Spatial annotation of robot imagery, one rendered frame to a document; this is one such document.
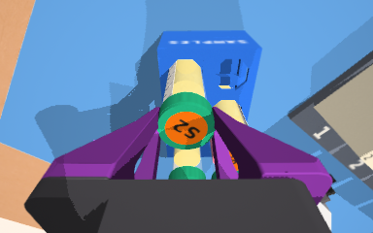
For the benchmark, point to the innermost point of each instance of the blue bench mat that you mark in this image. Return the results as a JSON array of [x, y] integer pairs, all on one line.
[[87, 68]]

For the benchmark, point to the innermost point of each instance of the blue tube rack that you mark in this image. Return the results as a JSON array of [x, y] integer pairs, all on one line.
[[223, 56]]

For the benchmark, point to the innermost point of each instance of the white box with done label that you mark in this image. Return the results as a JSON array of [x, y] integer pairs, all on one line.
[[326, 213]]

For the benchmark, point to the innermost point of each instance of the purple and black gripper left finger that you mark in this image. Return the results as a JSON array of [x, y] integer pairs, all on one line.
[[115, 155]]

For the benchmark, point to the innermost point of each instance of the test tube with pink liquid and green cap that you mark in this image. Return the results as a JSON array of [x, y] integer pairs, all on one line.
[[213, 162]]

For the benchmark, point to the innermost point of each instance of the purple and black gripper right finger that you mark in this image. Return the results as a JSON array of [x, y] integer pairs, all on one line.
[[260, 156]]

